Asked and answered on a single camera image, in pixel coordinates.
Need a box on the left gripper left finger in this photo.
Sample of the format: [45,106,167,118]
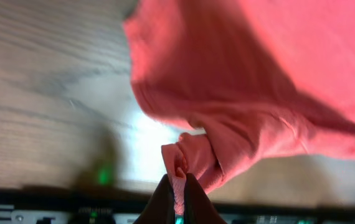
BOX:
[134,174,175,224]

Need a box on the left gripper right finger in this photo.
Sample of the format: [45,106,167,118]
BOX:
[183,173,227,224]

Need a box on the red t-shirt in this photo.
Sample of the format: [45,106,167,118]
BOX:
[123,0,355,214]

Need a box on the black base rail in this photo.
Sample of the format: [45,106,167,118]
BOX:
[0,189,355,223]

